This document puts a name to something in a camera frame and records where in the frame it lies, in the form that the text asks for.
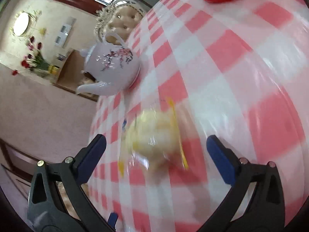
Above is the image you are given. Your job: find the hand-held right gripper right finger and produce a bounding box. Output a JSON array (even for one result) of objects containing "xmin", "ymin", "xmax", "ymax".
[{"xmin": 206, "ymin": 135, "xmax": 286, "ymax": 232}]

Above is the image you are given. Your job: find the round ceiling lamp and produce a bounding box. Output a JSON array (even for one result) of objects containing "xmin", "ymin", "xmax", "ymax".
[{"xmin": 10, "ymin": 11, "xmax": 37, "ymax": 37}]

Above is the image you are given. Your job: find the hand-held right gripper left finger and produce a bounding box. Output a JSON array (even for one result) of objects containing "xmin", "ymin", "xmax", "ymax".
[{"xmin": 27, "ymin": 133, "xmax": 121, "ymax": 232}]

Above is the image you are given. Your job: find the wooden corner shelf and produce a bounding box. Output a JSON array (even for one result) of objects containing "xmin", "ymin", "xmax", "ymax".
[{"xmin": 53, "ymin": 49, "xmax": 99, "ymax": 101}]

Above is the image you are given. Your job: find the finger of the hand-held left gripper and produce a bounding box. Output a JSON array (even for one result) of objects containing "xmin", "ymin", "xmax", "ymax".
[{"xmin": 107, "ymin": 212, "xmax": 119, "ymax": 226}]

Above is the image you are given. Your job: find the beige tufted ornate chair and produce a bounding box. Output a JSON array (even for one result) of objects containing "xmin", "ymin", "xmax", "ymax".
[{"xmin": 94, "ymin": 0, "xmax": 145, "ymax": 47}]

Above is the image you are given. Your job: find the yellow-edged bread packet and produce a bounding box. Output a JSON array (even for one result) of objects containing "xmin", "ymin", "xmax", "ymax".
[{"xmin": 118, "ymin": 97, "xmax": 189, "ymax": 178}]

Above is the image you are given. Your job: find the white floral teapot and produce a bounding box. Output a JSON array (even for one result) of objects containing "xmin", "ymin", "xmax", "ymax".
[{"xmin": 76, "ymin": 32, "xmax": 142, "ymax": 96}]

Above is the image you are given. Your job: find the red flower bouquet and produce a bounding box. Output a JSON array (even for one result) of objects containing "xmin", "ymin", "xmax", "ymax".
[{"xmin": 12, "ymin": 36, "xmax": 51, "ymax": 75}]

